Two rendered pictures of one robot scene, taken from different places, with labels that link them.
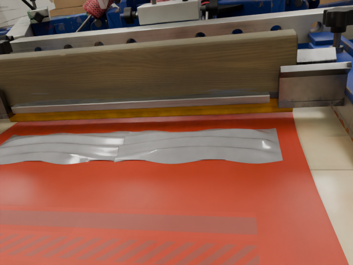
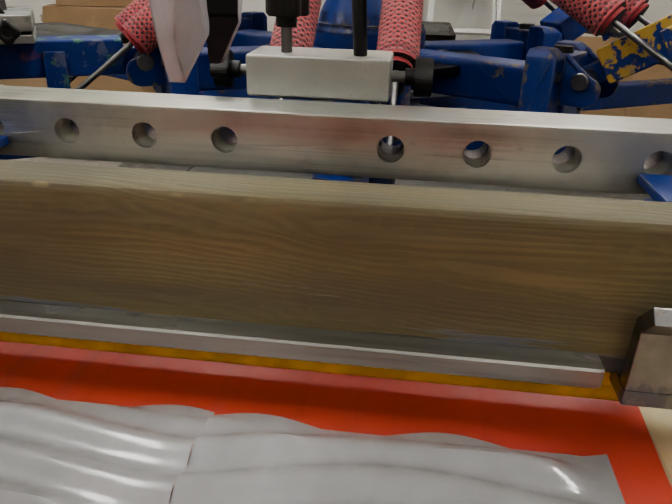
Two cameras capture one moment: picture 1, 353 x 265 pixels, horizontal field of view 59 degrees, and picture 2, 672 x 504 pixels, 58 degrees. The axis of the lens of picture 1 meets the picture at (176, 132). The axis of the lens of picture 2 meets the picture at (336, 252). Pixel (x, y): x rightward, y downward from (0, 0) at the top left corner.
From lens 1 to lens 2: 0.14 m
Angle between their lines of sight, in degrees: 6
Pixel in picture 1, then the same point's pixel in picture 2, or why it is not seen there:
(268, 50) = (620, 255)
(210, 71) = (453, 284)
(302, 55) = not seen: outside the picture
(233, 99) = (506, 367)
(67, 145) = (20, 453)
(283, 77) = (653, 334)
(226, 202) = not seen: outside the picture
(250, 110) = (535, 386)
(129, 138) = (206, 448)
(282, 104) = (634, 396)
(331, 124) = not seen: outside the picture
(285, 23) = (591, 144)
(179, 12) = (345, 81)
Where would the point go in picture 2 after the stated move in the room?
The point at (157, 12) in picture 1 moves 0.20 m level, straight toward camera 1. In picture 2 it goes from (293, 73) to (312, 134)
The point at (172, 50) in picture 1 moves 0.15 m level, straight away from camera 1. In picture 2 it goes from (355, 217) to (328, 128)
